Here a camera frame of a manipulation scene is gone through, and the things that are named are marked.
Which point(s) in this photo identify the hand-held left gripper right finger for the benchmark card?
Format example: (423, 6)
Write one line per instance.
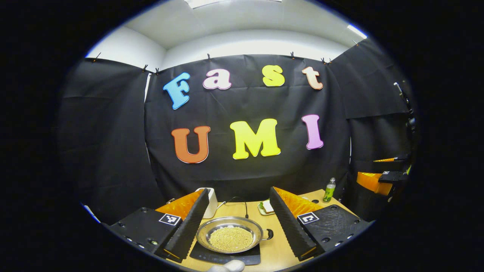
(293, 230)

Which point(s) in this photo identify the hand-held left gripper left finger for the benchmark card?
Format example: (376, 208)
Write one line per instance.
(189, 228)

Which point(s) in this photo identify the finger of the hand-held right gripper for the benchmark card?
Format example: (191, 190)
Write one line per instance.
(372, 181)
(397, 158)

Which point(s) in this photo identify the stainless steel pot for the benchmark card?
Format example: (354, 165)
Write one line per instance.
(205, 235)

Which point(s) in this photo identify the pile of soybeans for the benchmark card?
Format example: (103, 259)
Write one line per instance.
(230, 238)

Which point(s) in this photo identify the black induction cooktop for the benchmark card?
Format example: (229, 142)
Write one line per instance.
(245, 260)

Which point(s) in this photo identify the sandwich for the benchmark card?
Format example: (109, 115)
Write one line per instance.
(267, 206)

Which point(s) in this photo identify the white toaster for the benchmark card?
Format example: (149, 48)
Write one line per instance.
(212, 202)

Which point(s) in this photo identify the white sandwich plate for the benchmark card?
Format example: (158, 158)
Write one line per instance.
(260, 210)

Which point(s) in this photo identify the green tea bottle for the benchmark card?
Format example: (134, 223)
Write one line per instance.
(329, 190)

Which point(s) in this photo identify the ceiling light panel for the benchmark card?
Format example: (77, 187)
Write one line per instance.
(227, 2)
(357, 31)

